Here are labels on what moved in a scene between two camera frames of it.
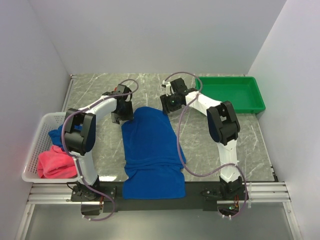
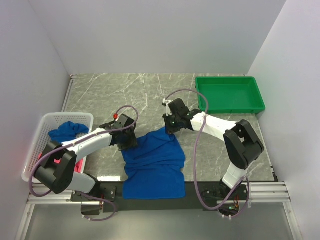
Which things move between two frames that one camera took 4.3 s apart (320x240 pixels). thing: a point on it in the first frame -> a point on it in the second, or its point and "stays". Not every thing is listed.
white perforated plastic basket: (42, 140) stays
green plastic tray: (243, 93) stays
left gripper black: (127, 116) -> (132, 142)
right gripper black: (164, 100) -> (168, 128)
